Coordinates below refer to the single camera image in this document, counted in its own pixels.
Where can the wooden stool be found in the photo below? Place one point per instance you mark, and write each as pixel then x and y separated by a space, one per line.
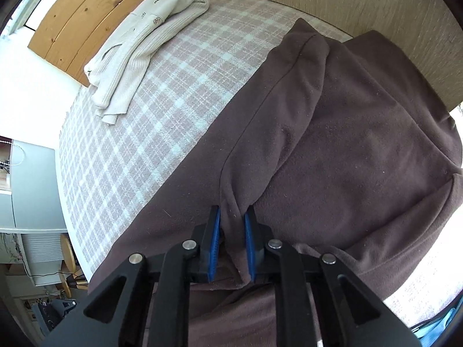
pixel 67 253

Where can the pine wood panel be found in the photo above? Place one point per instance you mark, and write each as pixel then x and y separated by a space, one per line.
pixel 90 18

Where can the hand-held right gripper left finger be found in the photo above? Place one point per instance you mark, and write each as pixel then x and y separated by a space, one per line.
pixel 215 249

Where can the brown fleece garment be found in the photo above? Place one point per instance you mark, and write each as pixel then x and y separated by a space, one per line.
pixel 343 151

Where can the cream knit cardigan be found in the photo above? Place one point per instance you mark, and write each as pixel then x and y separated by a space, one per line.
pixel 141 43

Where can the light blue garment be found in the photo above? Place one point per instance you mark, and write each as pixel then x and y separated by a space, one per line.
pixel 439 329

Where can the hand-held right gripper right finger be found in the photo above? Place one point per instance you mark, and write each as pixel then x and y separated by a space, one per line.
pixel 250 249

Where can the white ribbed heater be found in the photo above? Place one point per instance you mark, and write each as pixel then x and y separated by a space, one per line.
pixel 39 253

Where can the pale wooden board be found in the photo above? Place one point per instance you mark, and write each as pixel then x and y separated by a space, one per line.
pixel 361 3

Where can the grey cabinet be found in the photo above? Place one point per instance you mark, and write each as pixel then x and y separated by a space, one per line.
pixel 32 188

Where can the white window frame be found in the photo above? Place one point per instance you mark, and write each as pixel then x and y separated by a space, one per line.
pixel 32 11

